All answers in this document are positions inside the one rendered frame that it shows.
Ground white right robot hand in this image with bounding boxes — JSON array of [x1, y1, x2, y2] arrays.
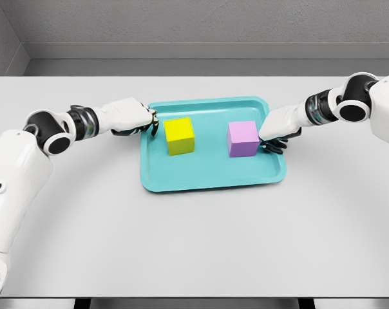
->
[[258, 107, 303, 155]]

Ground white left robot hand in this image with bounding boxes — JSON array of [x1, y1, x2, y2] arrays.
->
[[109, 98, 160, 137]]

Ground purple cube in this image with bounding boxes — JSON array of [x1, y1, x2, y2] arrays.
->
[[226, 120, 260, 158]]

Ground yellow cube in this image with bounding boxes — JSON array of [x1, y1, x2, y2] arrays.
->
[[163, 117, 196, 157]]

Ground teal plastic tray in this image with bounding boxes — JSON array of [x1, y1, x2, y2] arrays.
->
[[139, 95, 288, 194]]

